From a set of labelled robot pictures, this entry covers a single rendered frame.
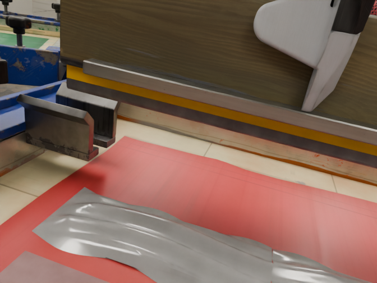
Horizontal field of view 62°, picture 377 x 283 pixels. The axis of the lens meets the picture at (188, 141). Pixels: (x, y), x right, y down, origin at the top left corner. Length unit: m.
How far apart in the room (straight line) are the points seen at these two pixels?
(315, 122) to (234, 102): 0.05
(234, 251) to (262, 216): 0.07
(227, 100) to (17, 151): 0.22
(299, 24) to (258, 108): 0.06
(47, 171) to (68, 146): 0.04
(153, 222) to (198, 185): 0.09
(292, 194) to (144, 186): 0.17
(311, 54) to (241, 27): 0.05
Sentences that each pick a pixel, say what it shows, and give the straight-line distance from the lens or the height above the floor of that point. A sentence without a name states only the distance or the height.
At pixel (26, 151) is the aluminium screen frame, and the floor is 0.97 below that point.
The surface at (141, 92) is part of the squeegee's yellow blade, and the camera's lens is 0.27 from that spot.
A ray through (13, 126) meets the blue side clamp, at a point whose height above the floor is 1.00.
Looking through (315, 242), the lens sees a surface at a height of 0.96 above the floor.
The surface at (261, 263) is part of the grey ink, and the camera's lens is 0.26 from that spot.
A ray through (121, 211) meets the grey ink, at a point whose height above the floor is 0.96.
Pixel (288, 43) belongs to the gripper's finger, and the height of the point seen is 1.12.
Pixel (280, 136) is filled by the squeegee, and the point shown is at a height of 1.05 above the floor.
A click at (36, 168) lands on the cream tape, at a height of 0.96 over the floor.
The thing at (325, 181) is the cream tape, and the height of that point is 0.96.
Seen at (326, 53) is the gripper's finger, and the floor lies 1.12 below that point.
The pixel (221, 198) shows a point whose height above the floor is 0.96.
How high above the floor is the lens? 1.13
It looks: 24 degrees down
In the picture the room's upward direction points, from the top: 10 degrees clockwise
